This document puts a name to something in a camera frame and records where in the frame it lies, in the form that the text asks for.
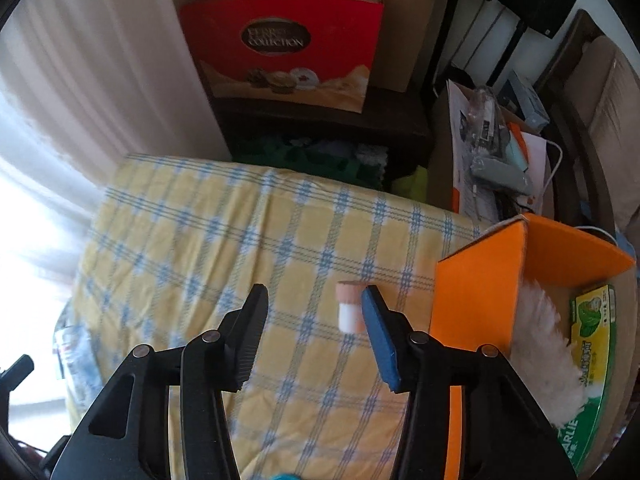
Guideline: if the paper-filled cardboard box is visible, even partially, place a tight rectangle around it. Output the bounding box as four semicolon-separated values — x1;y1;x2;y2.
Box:
427;80;556;223

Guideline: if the white cable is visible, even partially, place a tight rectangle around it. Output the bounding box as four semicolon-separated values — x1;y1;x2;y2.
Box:
545;140;621;246

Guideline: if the white feather duster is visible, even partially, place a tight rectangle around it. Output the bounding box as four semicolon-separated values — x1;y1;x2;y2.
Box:
510;280;586;428

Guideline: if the clear plastic packet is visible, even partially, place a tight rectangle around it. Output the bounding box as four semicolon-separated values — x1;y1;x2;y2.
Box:
467;87;501;161

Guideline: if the white sheer curtain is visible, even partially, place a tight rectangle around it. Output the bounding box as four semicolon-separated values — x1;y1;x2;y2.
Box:
0;0;233;311

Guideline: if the brown sofa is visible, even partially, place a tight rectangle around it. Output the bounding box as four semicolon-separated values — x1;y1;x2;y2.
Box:
537;7;640;241

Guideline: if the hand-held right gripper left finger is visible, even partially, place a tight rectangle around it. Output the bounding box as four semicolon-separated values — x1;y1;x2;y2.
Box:
50;282;271;480

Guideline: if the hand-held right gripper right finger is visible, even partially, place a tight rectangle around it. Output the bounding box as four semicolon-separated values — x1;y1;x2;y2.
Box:
361;285;578;480

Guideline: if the orange cardboard box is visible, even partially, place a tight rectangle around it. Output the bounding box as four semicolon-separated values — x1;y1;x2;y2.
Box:
431;212;637;480

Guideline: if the grey plastic device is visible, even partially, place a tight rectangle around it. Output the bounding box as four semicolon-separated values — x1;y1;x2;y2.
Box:
472;152;533;196

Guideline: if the green knitted cloth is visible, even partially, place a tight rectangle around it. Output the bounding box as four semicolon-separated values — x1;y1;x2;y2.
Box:
235;132;391;191

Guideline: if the white paper sheet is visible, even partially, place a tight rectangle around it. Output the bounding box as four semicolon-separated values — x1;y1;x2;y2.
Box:
446;80;548;221

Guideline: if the black speaker stand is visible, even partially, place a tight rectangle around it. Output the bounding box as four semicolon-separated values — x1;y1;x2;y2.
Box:
487;20;528;87
437;0;463;68

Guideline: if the large brown sofa cushion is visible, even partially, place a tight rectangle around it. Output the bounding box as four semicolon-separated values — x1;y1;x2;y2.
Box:
565;35;640;201

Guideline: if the grey blue box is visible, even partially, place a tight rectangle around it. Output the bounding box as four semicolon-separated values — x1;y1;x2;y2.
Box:
500;70;551;131

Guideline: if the green printed carton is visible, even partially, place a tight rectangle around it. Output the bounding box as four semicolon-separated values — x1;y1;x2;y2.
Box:
555;282;618;478

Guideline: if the red chocolate gift bag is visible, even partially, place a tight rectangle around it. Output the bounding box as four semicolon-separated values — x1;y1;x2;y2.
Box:
179;0;386;113

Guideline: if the clear bottle with pink cap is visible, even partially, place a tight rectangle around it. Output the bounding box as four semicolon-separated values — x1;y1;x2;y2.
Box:
54;322;103;403

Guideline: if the small white peach-capped bottle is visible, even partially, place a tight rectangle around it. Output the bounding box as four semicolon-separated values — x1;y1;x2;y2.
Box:
337;280;367;333

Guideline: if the yellow blue checkered tablecloth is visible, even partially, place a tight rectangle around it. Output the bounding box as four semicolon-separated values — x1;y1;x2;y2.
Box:
52;152;483;480

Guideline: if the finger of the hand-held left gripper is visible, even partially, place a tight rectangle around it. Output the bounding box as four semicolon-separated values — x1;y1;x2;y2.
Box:
0;354;35;396

